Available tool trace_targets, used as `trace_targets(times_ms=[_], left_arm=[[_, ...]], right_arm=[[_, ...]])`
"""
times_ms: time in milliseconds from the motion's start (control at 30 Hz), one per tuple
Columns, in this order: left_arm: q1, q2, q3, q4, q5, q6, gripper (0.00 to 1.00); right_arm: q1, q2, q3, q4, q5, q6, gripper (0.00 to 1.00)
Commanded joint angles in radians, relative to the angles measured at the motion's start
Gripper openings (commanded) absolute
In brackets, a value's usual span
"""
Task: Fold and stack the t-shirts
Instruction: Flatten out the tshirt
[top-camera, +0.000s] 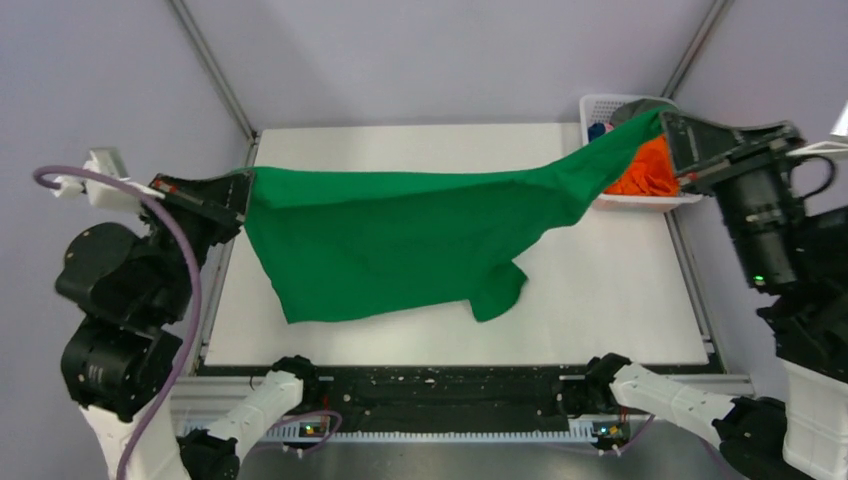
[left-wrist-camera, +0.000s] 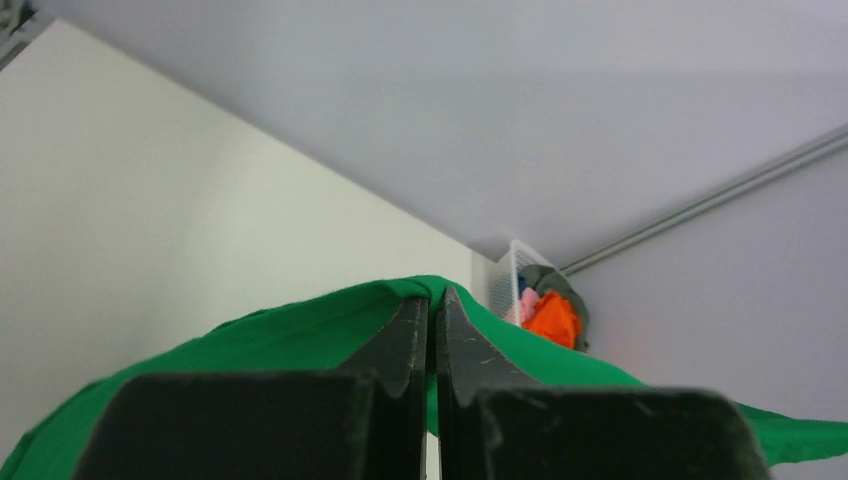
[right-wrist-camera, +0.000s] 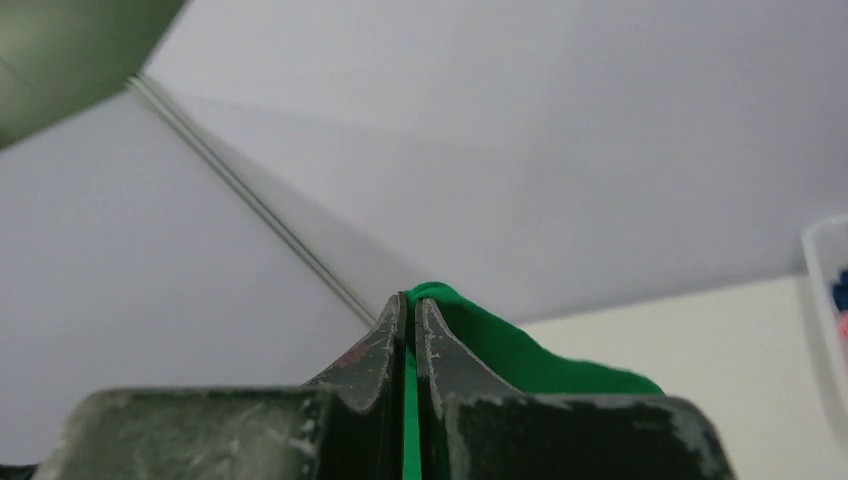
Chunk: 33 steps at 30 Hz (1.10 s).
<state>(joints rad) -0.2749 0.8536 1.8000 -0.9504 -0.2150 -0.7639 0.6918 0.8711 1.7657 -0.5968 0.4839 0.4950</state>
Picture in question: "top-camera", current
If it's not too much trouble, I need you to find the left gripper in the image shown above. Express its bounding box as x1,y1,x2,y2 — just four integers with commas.
139,165,258,318

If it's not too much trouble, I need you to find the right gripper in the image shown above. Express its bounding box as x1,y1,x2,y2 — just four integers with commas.
655,107,804,289

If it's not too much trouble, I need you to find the green t-shirt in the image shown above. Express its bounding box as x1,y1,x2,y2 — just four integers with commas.
244,108,663,323

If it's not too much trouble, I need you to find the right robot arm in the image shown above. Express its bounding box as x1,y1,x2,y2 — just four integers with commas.
585,111,847,479

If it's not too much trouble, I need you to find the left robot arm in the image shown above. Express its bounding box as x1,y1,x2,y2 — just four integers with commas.
35,166,321,479

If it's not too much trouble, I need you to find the orange t-shirt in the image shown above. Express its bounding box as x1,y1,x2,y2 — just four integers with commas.
604,134,680,197

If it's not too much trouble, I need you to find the grey-green garment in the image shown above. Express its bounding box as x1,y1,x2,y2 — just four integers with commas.
608,98,678,128

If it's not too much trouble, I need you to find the dark blue garment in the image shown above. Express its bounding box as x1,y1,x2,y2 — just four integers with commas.
586,122,612,143

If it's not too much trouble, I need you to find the white plastic basket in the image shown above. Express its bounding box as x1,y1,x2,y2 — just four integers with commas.
579,93,703,213

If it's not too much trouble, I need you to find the right corner aluminium post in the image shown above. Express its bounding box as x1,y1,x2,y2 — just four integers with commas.
661,0,735,99

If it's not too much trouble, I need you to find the corner aluminium post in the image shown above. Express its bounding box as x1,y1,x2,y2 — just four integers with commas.
165,0,258,145
661,0,735,99

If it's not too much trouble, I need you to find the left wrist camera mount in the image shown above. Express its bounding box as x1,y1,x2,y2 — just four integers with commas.
51,146,167,217

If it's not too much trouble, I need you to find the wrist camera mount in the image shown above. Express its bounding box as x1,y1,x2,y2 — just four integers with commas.
788,104,847,161
51,146,167,217

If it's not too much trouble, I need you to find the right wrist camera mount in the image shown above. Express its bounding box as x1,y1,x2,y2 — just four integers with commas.
788,104,847,161

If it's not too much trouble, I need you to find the left corner aluminium post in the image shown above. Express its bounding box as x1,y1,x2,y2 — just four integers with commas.
165,0,258,145

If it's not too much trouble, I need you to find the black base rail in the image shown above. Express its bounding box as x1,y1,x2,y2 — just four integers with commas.
254,364,654,439

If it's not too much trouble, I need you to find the white cable duct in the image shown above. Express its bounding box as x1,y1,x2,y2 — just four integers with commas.
264,418,598,446

